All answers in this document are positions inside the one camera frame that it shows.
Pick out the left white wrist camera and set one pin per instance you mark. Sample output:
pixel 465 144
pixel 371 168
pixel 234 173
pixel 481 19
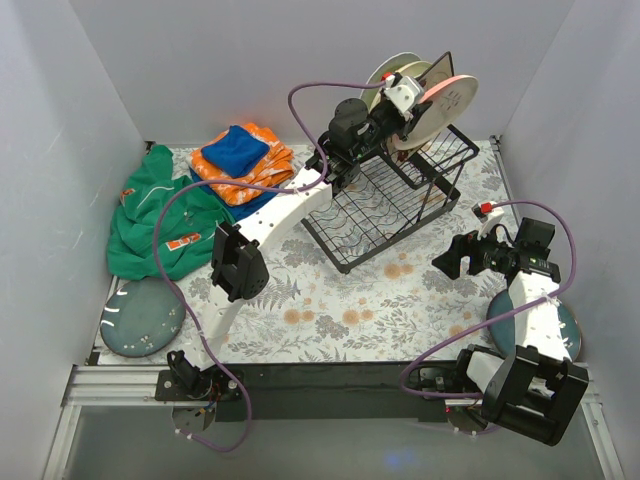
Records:
pixel 404 92

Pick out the white scalloped plate front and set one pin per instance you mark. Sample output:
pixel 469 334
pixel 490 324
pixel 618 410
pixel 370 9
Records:
pixel 390 65

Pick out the floral patterned table mat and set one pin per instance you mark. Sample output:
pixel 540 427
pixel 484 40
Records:
pixel 392 307

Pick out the green jacket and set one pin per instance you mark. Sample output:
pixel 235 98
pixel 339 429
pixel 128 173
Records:
pixel 142 233

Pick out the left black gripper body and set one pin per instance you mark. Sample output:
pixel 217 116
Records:
pixel 400 116

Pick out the blue cloth bottom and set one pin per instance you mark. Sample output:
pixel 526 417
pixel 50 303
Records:
pixel 244 210

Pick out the orange patterned cloth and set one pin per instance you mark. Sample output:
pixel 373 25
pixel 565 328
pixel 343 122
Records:
pixel 275 168

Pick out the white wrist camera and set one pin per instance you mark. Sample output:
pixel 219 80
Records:
pixel 489 215
pixel 404 92

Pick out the pink and cream round plate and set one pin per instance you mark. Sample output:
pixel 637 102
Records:
pixel 440 106

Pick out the square floral plate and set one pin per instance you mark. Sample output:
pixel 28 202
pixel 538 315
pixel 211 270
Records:
pixel 441 70

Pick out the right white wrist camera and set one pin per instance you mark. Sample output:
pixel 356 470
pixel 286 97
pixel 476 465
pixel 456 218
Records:
pixel 489 215

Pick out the blue folded towel top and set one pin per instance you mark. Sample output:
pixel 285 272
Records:
pixel 236 153

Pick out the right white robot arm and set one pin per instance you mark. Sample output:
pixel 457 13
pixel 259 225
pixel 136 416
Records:
pixel 536 389

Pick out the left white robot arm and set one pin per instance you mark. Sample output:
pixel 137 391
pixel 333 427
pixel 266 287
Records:
pixel 355 134

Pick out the left blue glazed plate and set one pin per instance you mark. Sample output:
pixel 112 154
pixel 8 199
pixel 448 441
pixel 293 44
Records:
pixel 141 318

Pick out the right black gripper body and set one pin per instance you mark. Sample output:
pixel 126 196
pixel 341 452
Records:
pixel 466 255

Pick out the black wire dish rack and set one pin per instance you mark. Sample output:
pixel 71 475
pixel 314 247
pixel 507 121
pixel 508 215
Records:
pixel 391 199

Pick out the cream and green round plate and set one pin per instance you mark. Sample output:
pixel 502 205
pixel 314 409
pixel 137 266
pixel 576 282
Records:
pixel 414 69

